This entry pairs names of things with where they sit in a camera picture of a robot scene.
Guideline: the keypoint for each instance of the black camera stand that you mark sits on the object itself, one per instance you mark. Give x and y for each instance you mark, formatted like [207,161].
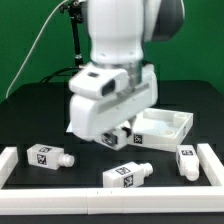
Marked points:
[74,9]

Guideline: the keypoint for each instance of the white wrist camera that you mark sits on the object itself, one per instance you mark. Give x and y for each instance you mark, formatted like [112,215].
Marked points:
[98,83]

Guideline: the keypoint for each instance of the paper sheet with tags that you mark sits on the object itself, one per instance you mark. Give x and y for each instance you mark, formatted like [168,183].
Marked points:
[69,128]

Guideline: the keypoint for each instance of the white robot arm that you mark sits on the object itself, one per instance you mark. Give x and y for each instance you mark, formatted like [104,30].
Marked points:
[119,28]

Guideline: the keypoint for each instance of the white U-shaped fence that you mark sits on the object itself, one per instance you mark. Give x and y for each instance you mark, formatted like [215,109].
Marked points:
[120,200]

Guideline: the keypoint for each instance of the white square table top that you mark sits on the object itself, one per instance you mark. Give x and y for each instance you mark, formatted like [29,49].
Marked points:
[160,129]

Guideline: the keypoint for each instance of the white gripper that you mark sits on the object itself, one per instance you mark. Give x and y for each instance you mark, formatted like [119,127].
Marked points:
[93,117]

